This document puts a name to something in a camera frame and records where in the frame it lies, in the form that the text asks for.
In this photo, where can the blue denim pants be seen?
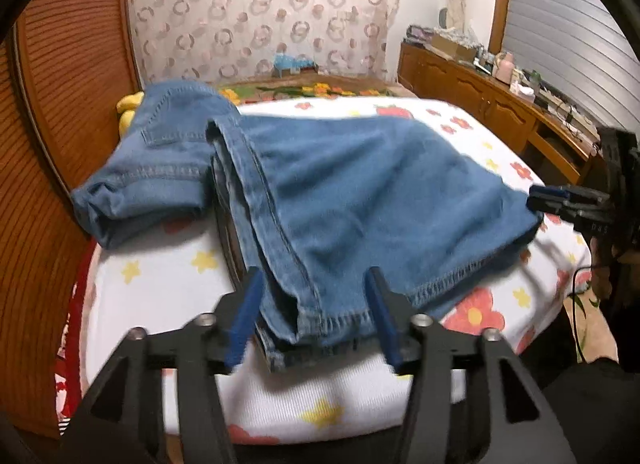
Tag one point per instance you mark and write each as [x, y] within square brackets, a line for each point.
[350, 184]

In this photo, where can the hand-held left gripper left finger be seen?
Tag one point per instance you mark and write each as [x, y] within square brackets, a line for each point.
[245, 319]

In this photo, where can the yellow plush toy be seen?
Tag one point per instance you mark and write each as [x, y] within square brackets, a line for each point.
[127, 105]

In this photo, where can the grey window shutter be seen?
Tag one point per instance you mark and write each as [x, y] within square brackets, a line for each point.
[555, 9]

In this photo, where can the white floral blanket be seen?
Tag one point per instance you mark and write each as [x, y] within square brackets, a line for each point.
[150, 294]

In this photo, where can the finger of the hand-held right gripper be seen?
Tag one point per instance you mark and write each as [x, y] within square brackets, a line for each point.
[550, 192]
[565, 214]

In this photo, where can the flat cardboard box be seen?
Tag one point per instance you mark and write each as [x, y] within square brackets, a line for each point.
[452, 48]

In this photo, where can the beige floral rug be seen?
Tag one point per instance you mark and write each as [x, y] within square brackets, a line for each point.
[597, 339]

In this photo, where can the pink bottle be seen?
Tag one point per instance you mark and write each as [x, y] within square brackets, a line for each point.
[504, 68]

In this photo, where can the pink circle patterned curtain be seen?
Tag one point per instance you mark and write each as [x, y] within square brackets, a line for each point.
[260, 9]

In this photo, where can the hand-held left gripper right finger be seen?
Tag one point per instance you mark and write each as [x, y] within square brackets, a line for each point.
[382, 314]

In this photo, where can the brown floral blanket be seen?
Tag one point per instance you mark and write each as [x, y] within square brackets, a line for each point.
[350, 86]

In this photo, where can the blue plastic bag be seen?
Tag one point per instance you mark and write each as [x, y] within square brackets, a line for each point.
[290, 61]

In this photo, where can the wooden sideboard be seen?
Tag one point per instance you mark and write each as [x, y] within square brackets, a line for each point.
[450, 79]

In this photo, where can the ribbed wooden panel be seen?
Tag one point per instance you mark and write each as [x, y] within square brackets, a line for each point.
[55, 119]

